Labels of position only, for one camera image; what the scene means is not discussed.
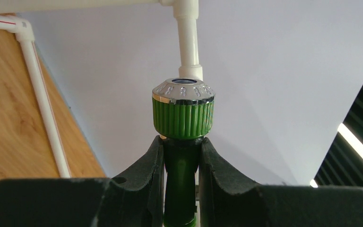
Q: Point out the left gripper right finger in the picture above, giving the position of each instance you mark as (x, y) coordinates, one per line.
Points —
(228, 198)

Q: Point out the white PVC pipe frame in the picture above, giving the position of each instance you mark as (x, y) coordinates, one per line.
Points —
(186, 12)

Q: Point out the green plastic faucet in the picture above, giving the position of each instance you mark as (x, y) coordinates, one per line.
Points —
(183, 111)

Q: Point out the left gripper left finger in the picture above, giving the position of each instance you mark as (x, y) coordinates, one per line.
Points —
(133, 198)

